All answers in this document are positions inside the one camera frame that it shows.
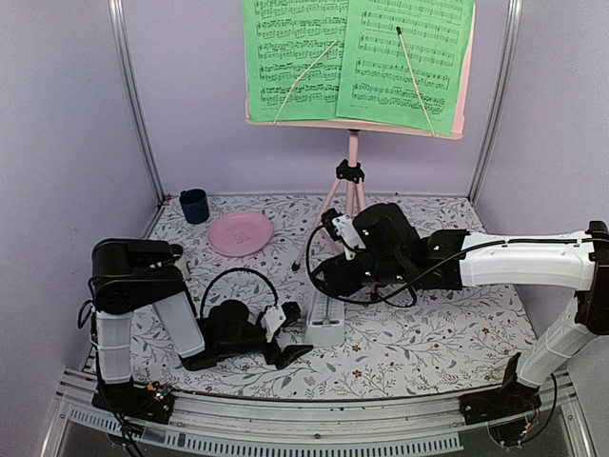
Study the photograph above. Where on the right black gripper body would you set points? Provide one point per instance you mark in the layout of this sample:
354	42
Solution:
383	271

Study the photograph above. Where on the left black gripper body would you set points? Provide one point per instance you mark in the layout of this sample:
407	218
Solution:
232	349

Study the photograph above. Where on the white metronome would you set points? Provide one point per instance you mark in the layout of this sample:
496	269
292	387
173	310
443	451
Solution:
324	322

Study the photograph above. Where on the pink music stand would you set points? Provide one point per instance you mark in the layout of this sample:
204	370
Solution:
349	170

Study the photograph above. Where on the green sheet music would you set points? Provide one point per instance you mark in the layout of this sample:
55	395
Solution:
294	54
403	61

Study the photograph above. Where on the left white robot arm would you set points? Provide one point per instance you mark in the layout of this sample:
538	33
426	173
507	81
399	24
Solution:
129	274

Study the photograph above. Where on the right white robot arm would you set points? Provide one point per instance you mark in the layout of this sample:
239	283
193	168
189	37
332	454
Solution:
382	248

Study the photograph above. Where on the floral table mat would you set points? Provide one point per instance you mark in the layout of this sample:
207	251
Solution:
439	342

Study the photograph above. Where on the pink plate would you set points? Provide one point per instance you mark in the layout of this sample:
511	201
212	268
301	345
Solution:
240	233

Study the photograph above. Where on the small brown white jar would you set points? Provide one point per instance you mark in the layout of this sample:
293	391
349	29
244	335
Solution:
177	251

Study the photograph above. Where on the dark blue cup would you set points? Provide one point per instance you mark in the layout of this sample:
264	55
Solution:
194	206

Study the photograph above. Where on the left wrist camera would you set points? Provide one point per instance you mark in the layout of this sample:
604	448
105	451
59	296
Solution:
276	317

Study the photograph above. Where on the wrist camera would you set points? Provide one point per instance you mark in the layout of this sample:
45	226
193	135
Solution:
340	228
276	317

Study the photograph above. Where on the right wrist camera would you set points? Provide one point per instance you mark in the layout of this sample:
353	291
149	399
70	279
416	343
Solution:
340	228

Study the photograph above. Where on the front aluminium rail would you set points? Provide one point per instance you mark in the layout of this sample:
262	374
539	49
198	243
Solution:
214	425

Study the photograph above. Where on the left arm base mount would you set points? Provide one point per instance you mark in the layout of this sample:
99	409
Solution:
152	403

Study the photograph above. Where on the right aluminium frame post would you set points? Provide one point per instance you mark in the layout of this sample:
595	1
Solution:
508	51

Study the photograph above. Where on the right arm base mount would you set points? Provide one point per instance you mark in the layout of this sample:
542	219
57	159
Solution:
502	402

